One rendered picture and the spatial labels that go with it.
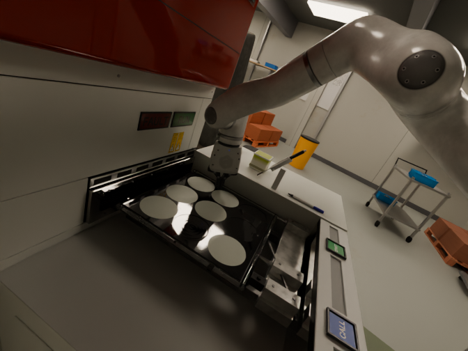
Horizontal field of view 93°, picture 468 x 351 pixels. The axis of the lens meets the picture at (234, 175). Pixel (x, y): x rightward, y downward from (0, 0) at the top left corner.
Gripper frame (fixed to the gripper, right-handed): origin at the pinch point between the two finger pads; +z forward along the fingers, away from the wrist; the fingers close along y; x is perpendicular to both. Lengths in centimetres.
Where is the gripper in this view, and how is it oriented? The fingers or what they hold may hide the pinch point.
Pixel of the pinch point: (219, 182)
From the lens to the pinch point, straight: 80.6
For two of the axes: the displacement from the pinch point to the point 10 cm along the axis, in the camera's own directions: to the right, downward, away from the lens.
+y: 9.7, 1.5, 2.0
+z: -2.2, 8.8, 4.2
